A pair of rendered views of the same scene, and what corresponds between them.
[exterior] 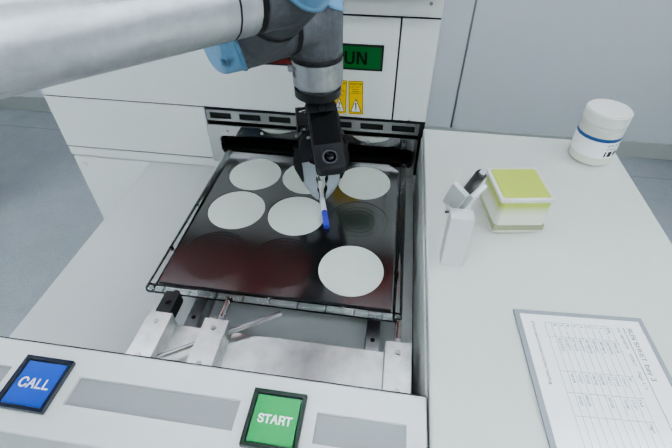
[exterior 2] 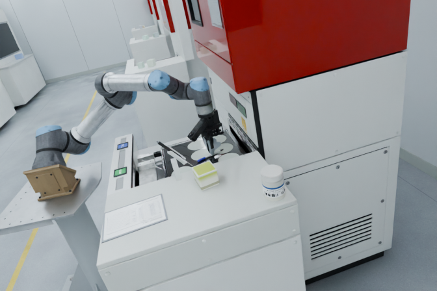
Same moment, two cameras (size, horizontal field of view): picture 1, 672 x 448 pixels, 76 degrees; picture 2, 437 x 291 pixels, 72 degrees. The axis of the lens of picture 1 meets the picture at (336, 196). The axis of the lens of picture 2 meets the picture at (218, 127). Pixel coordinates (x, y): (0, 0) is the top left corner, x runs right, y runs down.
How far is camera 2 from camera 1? 1.21 m
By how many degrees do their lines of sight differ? 61
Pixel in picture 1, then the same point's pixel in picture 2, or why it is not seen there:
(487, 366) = (140, 194)
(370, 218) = not seen: hidden behind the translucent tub
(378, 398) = (128, 182)
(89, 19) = (123, 82)
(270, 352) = (151, 175)
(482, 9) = not seen: outside the picture
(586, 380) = (140, 210)
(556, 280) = (179, 199)
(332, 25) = (196, 94)
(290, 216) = (199, 154)
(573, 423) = (126, 210)
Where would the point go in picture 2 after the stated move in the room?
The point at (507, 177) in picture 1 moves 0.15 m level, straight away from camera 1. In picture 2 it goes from (205, 165) to (246, 160)
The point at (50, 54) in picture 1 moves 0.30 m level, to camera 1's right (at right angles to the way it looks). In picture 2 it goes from (119, 86) to (127, 104)
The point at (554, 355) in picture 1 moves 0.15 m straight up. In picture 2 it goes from (146, 203) to (133, 168)
